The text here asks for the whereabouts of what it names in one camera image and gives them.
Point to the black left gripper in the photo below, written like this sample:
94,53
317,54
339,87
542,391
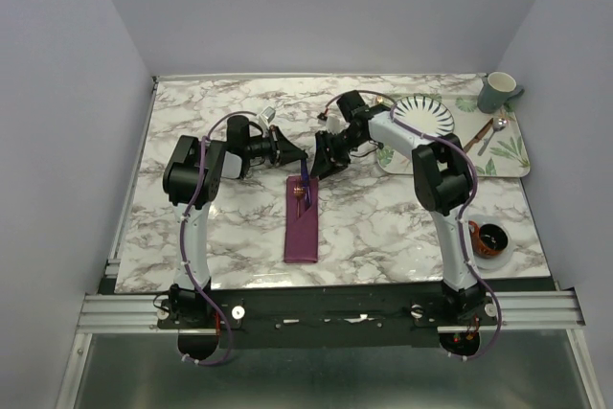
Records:
282,150

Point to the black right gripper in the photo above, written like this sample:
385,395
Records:
326,163

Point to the purple handled knife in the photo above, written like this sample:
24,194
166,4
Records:
306,184

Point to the rose gold fork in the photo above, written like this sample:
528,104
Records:
299,193

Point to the purple satin napkin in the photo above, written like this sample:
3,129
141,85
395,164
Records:
301,240

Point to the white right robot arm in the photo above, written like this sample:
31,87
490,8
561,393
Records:
445,183

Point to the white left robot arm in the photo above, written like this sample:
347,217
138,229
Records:
192,179

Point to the striped white blue plate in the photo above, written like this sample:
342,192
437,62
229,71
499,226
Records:
425,114

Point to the leaf pattern serving tray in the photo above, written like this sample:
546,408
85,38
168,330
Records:
506,155

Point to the silver spoon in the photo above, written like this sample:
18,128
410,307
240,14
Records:
497,125

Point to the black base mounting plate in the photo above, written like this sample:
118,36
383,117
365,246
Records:
336,336

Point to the grey green mug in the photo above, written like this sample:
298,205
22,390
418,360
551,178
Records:
498,89

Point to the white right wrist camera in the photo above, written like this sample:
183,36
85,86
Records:
334,125

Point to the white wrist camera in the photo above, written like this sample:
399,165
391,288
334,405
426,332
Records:
267,116
334,125

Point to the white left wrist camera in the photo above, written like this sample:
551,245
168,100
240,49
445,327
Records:
267,116

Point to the brown handled knife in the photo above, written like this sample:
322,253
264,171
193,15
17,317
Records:
478,136

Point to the round table cable hole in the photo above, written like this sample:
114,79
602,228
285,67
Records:
488,240

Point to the aluminium frame rail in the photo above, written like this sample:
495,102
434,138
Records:
275,309

